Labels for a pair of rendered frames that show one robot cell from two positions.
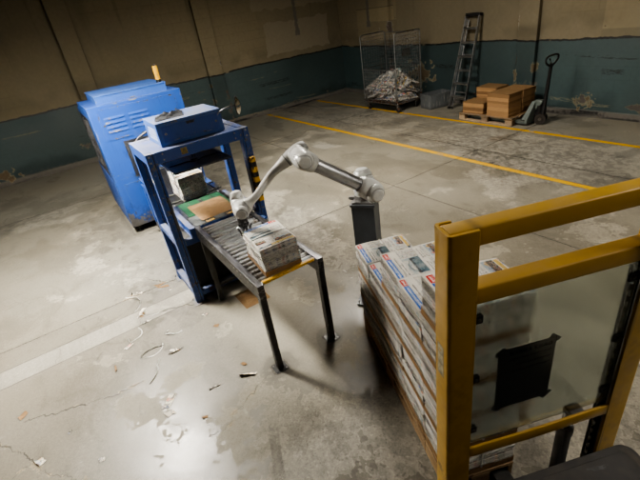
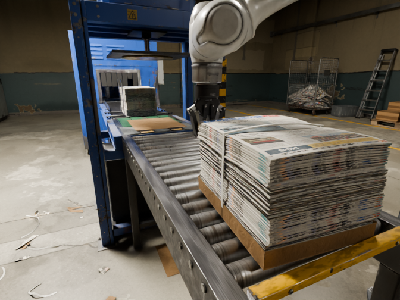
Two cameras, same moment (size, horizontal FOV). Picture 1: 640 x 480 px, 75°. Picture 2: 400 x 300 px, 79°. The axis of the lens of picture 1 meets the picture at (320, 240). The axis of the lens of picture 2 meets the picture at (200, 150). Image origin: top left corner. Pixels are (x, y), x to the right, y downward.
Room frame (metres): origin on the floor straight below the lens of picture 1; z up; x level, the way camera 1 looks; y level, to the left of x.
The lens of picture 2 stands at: (2.11, 0.50, 1.15)
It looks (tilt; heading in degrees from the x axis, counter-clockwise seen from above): 17 degrees down; 5
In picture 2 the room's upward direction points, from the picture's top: straight up
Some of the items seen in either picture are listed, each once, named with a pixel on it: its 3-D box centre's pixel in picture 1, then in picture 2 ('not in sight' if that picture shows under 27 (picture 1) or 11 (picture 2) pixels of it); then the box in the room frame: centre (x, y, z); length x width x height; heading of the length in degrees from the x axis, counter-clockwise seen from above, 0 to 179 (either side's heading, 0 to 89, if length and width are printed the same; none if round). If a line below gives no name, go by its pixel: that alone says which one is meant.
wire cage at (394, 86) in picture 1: (390, 70); (310, 86); (10.53, -2.32, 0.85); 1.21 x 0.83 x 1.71; 29
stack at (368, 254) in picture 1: (412, 330); not in sight; (2.15, -0.52, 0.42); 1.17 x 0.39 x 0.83; 8
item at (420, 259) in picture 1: (418, 259); not in sight; (2.01, -0.54, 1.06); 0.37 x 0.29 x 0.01; 98
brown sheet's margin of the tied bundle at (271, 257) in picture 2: (279, 263); (297, 223); (2.61, 0.32, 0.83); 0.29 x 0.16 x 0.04; 115
